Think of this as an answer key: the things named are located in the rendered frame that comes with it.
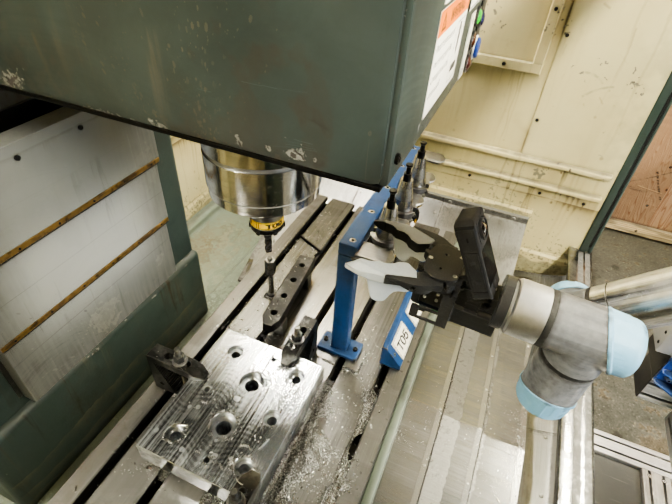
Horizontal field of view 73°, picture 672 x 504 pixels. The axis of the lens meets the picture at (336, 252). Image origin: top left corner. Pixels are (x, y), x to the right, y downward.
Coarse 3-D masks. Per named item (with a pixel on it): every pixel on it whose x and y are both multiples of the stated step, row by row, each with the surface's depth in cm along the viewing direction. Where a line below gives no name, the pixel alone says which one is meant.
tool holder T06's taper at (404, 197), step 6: (402, 180) 94; (402, 186) 95; (408, 186) 94; (402, 192) 95; (408, 192) 95; (396, 198) 97; (402, 198) 96; (408, 198) 96; (402, 204) 96; (408, 204) 97; (402, 210) 97; (408, 210) 97
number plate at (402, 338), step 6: (402, 324) 109; (402, 330) 108; (408, 330) 110; (396, 336) 106; (402, 336) 108; (408, 336) 110; (396, 342) 105; (402, 342) 107; (408, 342) 109; (396, 348) 105; (402, 348) 106; (402, 354) 106
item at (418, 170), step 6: (426, 156) 103; (414, 162) 103; (420, 162) 102; (414, 168) 103; (420, 168) 103; (414, 174) 104; (420, 174) 104; (414, 180) 104; (420, 180) 104; (414, 186) 105; (420, 186) 105
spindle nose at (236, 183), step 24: (216, 168) 56; (240, 168) 54; (264, 168) 54; (288, 168) 55; (216, 192) 59; (240, 192) 56; (264, 192) 56; (288, 192) 57; (312, 192) 61; (264, 216) 59
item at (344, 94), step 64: (0, 0) 48; (64, 0) 44; (128, 0) 41; (192, 0) 39; (256, 0) 37; (320, 0) 35; (384, 0) 33; (0, 64) 53; (64, 64) 49; (128, 64) 46; (192, 64) 43; (256, 64) 40; (320, 64) 38; (384, 64) 36; (192, 128) 47; (256, 128) 44; (320, 128) 41; (384, 128) 39
